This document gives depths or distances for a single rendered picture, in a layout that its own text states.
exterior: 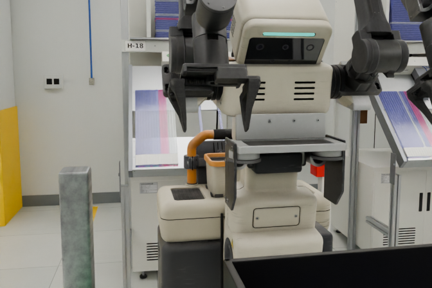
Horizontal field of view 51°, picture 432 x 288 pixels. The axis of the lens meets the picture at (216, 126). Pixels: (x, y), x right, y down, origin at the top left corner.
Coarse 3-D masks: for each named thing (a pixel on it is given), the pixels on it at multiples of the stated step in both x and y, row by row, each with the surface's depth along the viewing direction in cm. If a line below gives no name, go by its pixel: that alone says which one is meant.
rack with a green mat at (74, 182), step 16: (64, 176) 46; (80, 176) 46; (64, 192) 46; (80, 192) 47; (64, 208) 47; (80, 208) 47; (64, 224) 47; (80, 224) 47; (64, 240) 47; (80, 240) 47; (64, 256) 47; (80, 256) 47; (64, 272) 47; (80, 272) 48
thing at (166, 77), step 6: (162, 66) 109; (168, 66) 109; (162, 72) 108; (168, 72) 108; (162, 78) 108; (168, 78) 107; (168, 84) 106; (186, 96) 107; (192, 96) 107; (198, 96) 107; (204, 96) 108
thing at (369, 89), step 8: (336, 64) 117; (352, 72) 111; (352, 80) 111; (360, 80) 111; (368, 80) 111; (376, 80) 116; (352, 88) 113; (360, 88) 112; (368, 88) 113; (376, 88) 115
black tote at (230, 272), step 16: (272, 256) 35; (288, 256) 35; (304, 256) 35; (320, 256) 35; (336, 256) 35; (352, 256) 35; (368, 256) 36; (384, 256) 36; (400, 256) 36; (416, 256) 37; (224, 272) 34; (240, 272) 34; (256, 272) 34; (272, 272) 34; (288, 272) 35; (304, 272) 35; (320, 272) 35; (336, 272) 35; (352, 272) 36; (368, 272) 36; (384, 272) 36; (400, 272) 36; (416, 272) 37
